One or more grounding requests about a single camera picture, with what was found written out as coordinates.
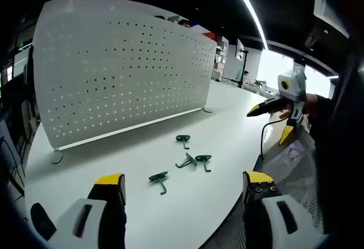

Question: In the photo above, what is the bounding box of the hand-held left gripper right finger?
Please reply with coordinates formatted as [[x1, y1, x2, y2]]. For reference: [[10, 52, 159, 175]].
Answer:
[[242, 170, 328, 249]]

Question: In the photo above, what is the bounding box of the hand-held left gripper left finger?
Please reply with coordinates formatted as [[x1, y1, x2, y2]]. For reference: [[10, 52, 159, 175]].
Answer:
[[30, 173, 127, 249]]

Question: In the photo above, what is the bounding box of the dark green hook assembly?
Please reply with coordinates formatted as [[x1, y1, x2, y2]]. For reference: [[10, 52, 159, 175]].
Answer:
[[175, 134, 191, 151], [194, 154, 213, 173], [148, 171, 169, 197], [175, 152, 197, 171]]

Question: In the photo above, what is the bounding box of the white perforated mounting plate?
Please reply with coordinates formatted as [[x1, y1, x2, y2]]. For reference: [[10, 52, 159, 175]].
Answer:
[[31, 0, 218, 165]]

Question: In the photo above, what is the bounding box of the person's right hand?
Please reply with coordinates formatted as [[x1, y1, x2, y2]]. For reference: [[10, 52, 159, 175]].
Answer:
[[278, 93, 319, 121]]

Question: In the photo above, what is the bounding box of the person's dark clothing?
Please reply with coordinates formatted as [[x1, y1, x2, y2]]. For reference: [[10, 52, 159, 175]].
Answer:
[[308, 27, 364, 249]]

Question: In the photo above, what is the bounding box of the monitor on black stand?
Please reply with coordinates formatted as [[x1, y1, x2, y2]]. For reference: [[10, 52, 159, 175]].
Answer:
[[221, 38, 250, 88]]

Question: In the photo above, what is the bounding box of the background storage shelf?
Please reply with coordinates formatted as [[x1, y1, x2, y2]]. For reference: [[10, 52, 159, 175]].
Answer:
[[212, 35, 230, 81]]

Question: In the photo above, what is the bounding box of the ceiling light strip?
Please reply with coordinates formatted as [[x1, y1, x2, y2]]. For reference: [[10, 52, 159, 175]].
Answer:
[[223, 0, 270, 51]]

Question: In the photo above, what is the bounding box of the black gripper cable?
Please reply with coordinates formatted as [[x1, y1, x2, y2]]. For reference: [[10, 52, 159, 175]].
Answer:
[[260, 118, 288, 160]]

